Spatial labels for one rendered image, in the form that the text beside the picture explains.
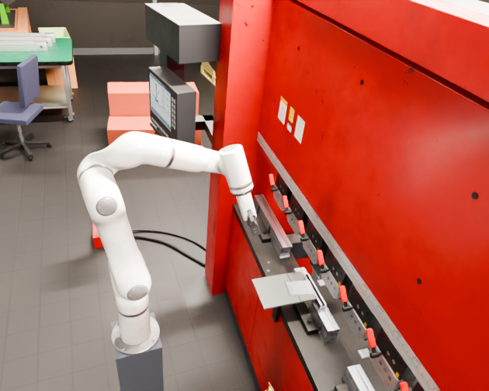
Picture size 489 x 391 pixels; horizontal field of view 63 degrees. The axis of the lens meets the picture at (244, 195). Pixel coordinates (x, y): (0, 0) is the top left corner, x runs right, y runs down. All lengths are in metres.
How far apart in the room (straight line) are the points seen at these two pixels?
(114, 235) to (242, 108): 1.24
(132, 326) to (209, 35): 1.50
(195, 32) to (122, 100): 2.65
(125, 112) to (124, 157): 3.69
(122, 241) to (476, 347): 1.03
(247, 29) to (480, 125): 1.37
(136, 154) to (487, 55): 0.89
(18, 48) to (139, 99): 1.64
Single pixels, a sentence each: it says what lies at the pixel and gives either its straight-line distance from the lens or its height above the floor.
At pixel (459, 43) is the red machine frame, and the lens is 1.12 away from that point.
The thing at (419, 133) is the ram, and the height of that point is 2.00.
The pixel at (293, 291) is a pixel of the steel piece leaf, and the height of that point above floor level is 1.00.
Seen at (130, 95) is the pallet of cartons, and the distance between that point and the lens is 4.78.
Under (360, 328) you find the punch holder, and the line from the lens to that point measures 1.65.
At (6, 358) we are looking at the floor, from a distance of 3.13.
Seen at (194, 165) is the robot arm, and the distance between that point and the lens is 1.26.
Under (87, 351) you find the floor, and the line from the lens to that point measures 3.01.
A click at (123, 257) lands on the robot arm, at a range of 1.38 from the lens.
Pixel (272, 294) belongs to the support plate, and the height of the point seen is 1.00.
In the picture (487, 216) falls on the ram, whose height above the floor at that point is 1.93.
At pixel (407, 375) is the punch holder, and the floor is 1.28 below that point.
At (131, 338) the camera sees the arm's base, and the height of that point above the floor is 1.06.
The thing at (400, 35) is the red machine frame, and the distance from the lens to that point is 1.29.
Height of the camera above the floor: 2.45
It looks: 35 degrees down
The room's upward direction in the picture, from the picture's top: 7 degrees clockwise
